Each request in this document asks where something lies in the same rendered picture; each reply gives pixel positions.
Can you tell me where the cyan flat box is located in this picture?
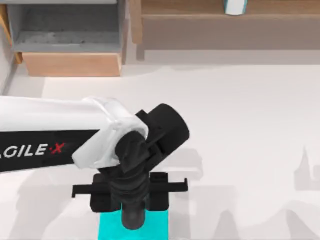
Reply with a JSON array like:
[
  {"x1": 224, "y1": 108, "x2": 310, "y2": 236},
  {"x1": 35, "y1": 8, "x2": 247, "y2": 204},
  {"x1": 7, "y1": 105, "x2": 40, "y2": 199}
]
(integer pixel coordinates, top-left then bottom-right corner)
[{"x1": 98, "y1": 208, "x2": 169, "y2": 240}]

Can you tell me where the pale wooden drawer front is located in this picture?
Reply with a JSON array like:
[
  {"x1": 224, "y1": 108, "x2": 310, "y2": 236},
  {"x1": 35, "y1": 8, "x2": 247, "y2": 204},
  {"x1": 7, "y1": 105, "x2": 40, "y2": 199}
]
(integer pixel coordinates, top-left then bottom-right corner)
[{"x1": 21, "y1": 51, "x2": 123, "y2": 77}]

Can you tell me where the wooden open shelf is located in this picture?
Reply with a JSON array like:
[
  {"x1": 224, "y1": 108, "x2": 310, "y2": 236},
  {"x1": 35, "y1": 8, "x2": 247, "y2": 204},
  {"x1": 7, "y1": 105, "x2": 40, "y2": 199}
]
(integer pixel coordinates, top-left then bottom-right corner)
[{"x1": 130, "y1": 0, "x2": 320, "y2": 61}]

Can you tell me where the white and teal container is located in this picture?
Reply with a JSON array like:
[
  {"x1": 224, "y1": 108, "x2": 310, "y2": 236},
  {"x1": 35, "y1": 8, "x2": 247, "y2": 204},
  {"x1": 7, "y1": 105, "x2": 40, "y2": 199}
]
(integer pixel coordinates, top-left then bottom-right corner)
[{"x1": 223, "y1": 0, "x2": 247, "y2": 16}]

